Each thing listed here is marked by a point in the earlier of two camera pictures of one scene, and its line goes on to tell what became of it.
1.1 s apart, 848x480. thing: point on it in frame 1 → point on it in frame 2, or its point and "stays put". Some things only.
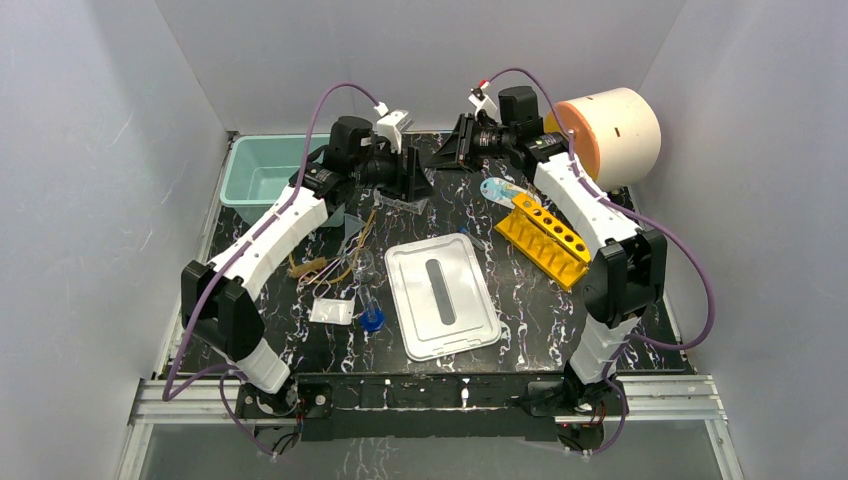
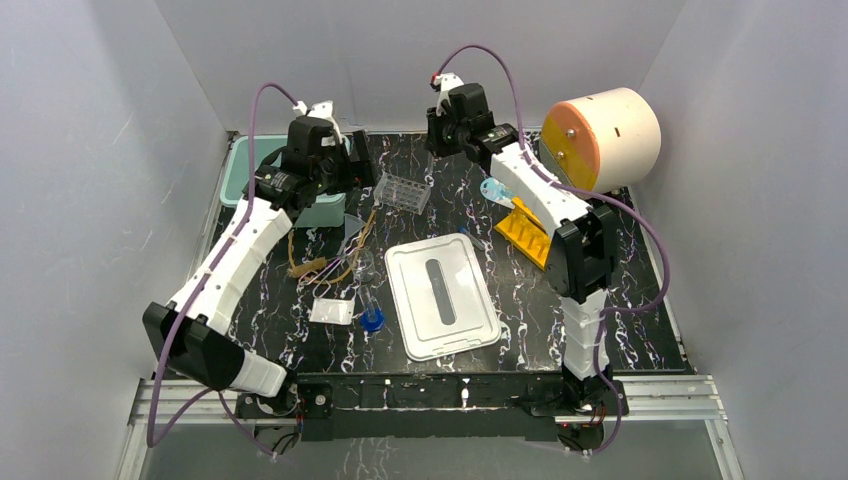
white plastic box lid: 441,297 stays put
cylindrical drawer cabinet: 616,133 stays put
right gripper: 445,158 → 434,123
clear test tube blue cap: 473,239 stays put
